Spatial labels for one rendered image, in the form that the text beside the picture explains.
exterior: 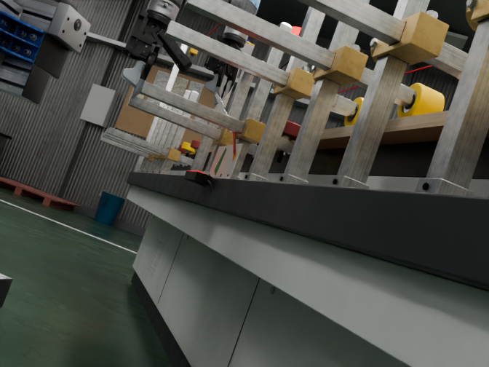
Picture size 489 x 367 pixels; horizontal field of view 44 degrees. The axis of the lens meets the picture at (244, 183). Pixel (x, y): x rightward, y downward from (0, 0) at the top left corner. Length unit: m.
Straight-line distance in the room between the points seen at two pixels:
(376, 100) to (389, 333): 0.38
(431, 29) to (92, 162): 8.58
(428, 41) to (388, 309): 0.39
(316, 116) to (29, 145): 8.81
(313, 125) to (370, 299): 0.48
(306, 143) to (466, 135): 0.50
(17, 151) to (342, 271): 9.20
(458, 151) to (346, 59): 0.47
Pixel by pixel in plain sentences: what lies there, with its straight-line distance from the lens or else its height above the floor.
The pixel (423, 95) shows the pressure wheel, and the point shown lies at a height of 0.95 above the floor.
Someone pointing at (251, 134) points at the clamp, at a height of 0.83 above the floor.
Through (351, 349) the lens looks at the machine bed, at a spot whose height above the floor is 0.45.
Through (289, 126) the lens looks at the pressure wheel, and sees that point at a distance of 1.63.
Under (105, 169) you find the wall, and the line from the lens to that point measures 9.25.
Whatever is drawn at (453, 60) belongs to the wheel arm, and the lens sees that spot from 0.99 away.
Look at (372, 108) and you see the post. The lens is 0.95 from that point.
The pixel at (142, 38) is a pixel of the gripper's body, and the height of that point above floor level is 0.95.
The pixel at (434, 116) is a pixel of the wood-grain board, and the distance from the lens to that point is 1.12.
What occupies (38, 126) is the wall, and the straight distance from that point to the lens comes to 9.85.
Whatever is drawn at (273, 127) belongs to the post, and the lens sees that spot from 1.42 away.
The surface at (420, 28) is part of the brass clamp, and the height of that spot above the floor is 0.95.
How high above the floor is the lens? 0.60
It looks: 4 degrees up
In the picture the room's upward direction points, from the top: 20 degrees clockwise
